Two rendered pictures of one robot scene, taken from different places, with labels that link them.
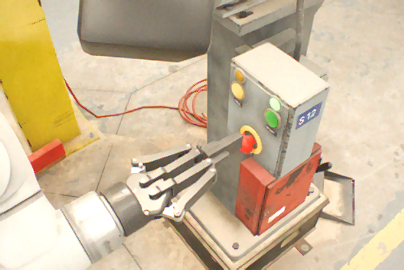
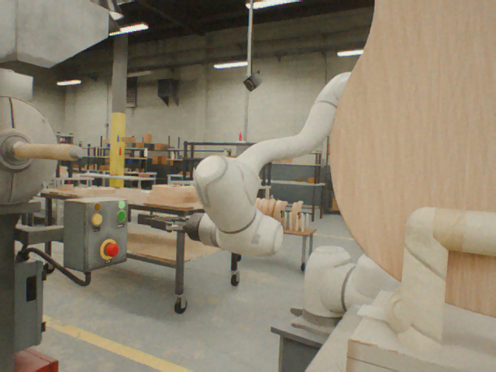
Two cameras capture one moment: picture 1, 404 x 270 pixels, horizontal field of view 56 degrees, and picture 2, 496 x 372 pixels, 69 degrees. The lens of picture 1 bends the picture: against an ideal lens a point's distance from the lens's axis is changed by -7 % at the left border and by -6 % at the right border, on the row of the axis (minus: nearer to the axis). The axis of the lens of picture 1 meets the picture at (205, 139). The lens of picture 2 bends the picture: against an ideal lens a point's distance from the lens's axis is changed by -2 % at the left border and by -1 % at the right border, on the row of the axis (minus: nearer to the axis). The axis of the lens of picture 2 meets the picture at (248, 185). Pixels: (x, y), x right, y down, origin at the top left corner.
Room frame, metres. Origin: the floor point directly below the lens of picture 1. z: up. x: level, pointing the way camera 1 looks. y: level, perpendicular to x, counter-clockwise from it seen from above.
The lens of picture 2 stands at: (0.60, 1.05, 1.24)
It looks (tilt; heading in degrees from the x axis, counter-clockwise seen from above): 3 degrees down; 245
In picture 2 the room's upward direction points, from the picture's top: 3 degrees clockwise
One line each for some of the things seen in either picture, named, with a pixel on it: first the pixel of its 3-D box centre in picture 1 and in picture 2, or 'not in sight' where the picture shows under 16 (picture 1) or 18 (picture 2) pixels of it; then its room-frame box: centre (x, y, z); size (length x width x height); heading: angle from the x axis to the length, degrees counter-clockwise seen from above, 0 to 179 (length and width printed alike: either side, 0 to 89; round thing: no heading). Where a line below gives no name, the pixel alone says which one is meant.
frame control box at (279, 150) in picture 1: (286, 100); (74, 239); (0.61, -0.17, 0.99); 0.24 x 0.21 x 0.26; 127
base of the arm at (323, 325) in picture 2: not in sight; (319, 315); (-0.18, 0.02, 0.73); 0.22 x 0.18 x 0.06; 120
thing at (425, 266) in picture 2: not in sight; (422, 285); (0.35, 0.85, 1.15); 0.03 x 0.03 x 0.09
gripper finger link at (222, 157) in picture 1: (218, 165); not in sight; (0.38, -0.02, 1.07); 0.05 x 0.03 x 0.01; 127
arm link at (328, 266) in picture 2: not in sight; (329, 278); (-0.19, 0.05, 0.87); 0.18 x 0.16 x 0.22; 110
